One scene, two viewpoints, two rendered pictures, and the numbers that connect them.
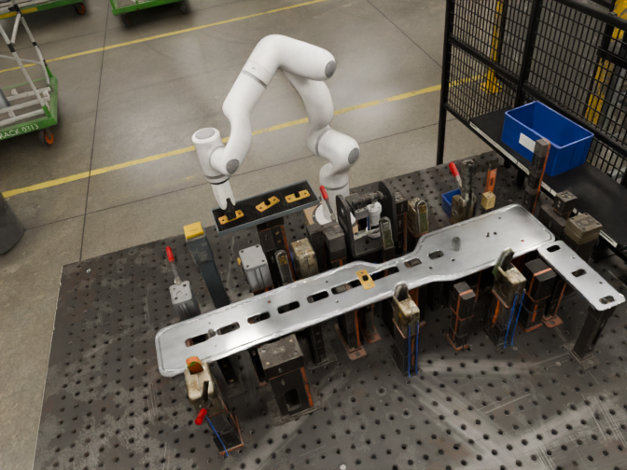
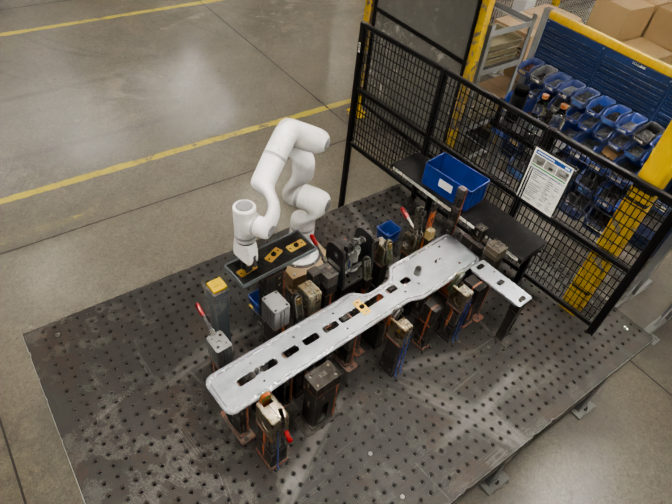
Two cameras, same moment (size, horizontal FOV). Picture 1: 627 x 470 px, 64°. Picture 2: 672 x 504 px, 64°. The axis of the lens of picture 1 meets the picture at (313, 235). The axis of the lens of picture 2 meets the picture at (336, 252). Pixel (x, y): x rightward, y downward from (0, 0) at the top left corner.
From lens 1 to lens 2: 0.89 m
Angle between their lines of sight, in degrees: 23
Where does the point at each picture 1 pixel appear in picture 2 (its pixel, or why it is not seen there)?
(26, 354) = not seen: outside the picture
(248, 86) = (276, 164)
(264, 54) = (286, 138)
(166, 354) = (225, 396)
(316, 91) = (307, 158)
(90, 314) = (82, 378)
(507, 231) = (447, 257)
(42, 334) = not seen: outside the picture
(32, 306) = not seen: outside the picture
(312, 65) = (316, 143)
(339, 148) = (317, 201)
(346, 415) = (359, 415)
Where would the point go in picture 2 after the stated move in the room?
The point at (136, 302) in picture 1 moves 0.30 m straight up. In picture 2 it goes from (129, 358) to (115, 316)
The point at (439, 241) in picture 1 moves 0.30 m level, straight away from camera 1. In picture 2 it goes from (404, 270) to (392, 225)
